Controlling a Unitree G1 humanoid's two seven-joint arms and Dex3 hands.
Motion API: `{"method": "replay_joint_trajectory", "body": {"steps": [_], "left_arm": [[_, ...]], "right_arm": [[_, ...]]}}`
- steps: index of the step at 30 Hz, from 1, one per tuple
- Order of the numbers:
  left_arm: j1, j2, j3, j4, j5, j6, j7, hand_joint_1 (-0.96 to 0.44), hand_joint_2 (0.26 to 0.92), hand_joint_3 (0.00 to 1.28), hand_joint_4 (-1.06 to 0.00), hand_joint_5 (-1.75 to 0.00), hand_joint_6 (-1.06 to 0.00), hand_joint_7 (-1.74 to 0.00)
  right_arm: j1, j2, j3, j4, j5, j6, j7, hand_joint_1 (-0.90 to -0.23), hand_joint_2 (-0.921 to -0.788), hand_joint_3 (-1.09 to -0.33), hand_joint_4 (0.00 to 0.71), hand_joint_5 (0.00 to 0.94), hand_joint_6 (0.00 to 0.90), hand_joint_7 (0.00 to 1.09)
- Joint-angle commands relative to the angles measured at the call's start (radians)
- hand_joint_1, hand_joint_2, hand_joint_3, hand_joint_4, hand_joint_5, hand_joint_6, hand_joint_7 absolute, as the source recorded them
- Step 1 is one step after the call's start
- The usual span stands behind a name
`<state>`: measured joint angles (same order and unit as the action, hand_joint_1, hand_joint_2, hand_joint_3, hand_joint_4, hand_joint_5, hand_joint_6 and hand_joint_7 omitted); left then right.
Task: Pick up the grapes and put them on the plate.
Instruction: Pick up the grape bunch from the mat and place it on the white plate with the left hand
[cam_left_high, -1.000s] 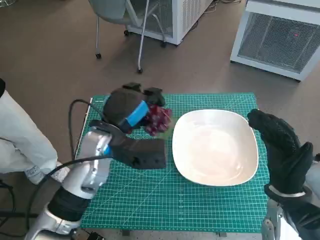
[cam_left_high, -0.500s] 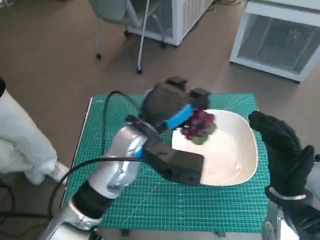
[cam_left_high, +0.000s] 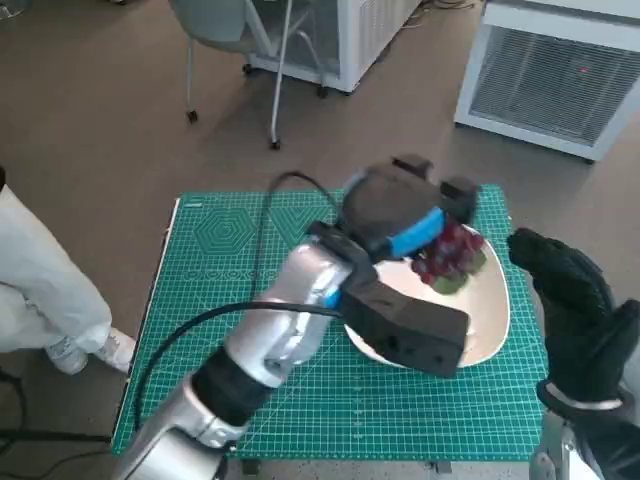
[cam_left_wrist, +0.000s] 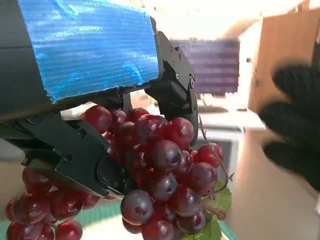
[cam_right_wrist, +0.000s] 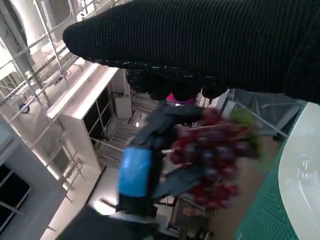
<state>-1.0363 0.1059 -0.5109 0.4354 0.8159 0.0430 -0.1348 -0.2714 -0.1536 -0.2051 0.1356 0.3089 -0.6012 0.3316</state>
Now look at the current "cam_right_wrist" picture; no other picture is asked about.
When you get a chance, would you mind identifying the metal scaffold frame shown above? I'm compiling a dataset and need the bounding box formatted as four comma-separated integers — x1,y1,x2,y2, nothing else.
0,0,86,201

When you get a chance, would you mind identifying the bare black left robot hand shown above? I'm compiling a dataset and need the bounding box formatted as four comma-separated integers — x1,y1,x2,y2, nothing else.
117,102,208,216

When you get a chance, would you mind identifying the green cutting mat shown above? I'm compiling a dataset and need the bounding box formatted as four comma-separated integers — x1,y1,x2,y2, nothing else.
233,99,320,240

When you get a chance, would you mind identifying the computer monitor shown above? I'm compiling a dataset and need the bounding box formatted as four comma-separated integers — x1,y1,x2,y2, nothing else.
166,92,196,106

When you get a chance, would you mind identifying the red toy grape bunch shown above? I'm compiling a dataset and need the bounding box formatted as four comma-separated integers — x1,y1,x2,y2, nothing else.
162,107,263,211

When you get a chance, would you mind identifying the blue round fixture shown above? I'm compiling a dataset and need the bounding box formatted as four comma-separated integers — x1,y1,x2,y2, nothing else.
18,102,32,115

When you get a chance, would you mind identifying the white square plate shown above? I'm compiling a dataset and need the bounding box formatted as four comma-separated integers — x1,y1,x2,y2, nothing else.
279,101,320,238

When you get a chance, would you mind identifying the grey office chair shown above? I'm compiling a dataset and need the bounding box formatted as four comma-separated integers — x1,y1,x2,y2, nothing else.
257,104,288,142

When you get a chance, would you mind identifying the white glass-door cabinet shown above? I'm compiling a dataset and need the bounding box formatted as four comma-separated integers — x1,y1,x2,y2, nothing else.
47,61,118,173

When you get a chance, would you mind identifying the white flat panel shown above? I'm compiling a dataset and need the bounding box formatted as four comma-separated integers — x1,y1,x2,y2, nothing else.
114,94,133,119

